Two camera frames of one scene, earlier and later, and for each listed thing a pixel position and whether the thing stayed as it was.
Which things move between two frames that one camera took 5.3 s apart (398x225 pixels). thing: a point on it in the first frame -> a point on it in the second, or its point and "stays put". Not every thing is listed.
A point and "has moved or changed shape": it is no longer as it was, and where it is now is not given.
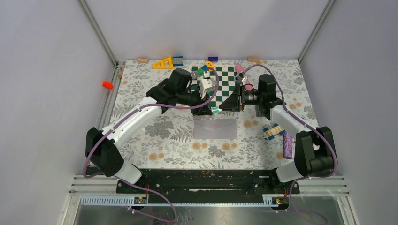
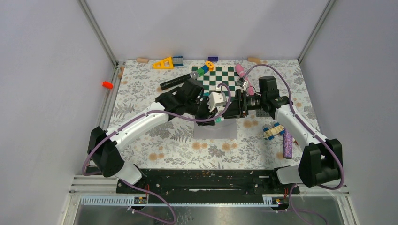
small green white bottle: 215,109 has moved or changed shape
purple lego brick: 213,58 stays put
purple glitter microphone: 287,145 stays put
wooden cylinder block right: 254,59 stays put
